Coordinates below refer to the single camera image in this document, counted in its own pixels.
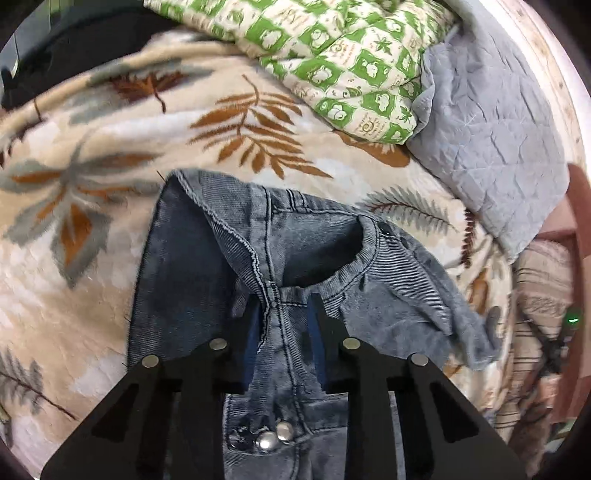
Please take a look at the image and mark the grey blue denim pants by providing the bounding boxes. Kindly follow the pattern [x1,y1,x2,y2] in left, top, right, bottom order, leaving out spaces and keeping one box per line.
[127,170,500,479]

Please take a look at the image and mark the grey quilted pillow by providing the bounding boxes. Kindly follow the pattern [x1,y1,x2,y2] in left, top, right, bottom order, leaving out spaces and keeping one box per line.
[406,1,569,261]

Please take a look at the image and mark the striped brown pink pillow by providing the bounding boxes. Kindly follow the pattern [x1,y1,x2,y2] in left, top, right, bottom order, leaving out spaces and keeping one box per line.
[495,240,574,478]

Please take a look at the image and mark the green white patterned quilt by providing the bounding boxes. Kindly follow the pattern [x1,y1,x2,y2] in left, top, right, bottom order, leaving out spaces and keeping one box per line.
[143,0,458,145]

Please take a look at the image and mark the beige leaf pattern blanket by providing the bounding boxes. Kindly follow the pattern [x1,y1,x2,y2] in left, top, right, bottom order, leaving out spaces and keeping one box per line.
[1,30,513,476]

